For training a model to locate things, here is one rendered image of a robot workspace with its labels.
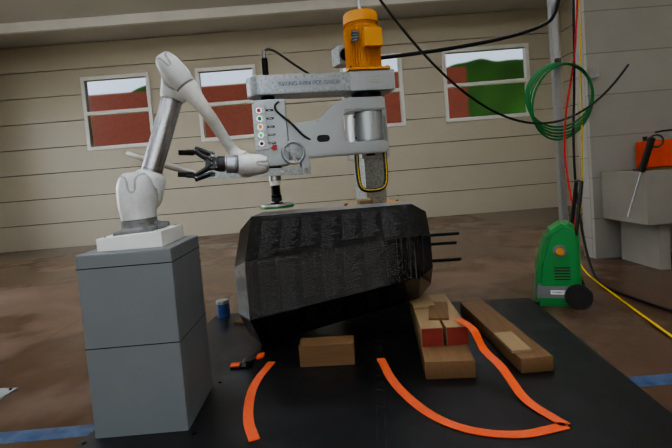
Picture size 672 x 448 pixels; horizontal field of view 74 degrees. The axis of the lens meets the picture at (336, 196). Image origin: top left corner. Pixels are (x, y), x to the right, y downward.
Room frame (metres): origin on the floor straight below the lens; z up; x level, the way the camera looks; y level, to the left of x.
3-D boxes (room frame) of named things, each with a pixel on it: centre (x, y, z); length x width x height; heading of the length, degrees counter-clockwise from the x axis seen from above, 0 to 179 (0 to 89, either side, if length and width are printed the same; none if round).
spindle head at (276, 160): (2.93, 0.31, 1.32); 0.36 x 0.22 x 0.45; 101
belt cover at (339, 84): (2.98, 0.05, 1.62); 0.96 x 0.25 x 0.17; 101
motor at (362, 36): (3.03, -0.26, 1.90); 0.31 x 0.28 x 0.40; 11
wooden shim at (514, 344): (2.29, -0.86, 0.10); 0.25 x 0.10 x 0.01; 1
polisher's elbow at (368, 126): (3.04, -0.26, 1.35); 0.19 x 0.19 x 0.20
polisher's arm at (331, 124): (2.97, 0.00, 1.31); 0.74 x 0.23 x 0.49; 101
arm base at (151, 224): (2.04, 0.89, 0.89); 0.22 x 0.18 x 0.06; 91
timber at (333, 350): (2.42, 0.12, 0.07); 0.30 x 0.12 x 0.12; 86
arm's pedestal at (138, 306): (2.04, 0.91, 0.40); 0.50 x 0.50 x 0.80; 1
